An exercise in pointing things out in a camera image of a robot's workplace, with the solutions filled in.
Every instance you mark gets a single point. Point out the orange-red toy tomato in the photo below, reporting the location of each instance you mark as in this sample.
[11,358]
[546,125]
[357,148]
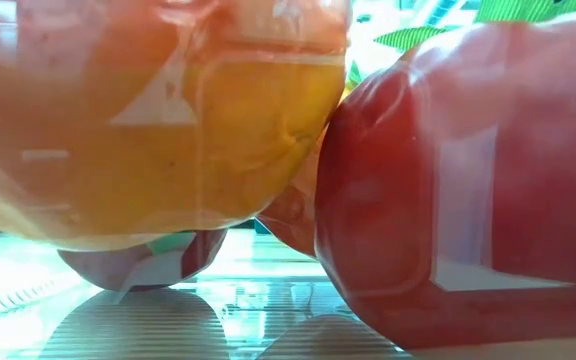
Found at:
[293,220]

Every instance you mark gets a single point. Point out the dark red toy apple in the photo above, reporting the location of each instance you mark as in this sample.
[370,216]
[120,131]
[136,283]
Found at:
[198,255]

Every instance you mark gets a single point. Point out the red and yellow toy peach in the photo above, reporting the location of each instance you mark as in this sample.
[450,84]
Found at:
[143,150]

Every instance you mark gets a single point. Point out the red toy tomato green leaf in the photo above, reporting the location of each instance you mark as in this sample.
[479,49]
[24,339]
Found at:
[468,200]

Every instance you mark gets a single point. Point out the clear plastic bin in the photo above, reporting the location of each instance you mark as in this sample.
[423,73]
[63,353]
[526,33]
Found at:
[248,310]

